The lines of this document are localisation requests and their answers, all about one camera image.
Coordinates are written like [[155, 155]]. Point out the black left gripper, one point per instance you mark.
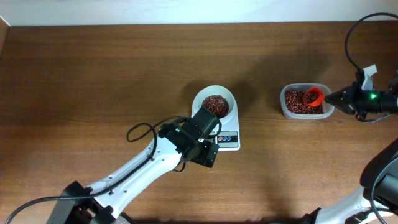
[[203, 158]]

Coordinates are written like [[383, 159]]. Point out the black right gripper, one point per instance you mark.
[[346, 103]]

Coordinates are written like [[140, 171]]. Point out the orange measuring scoop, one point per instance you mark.
[[313, 97]]

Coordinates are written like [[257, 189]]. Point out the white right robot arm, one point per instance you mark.
[[377, 195]]

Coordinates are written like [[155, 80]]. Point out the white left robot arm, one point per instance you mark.
[[179, 140]]

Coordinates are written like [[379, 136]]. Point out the white digital kitchen scale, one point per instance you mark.
[[229, 138]]

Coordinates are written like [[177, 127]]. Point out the beans in white bowl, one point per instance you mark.
[[218, 105]]

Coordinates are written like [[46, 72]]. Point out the white round bowl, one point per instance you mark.
[[215, 90]]

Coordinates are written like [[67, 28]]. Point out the clear plastic bean container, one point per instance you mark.
[[328, 109]]

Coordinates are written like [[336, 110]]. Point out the red adzuki beans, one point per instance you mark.
[[294, 103]]

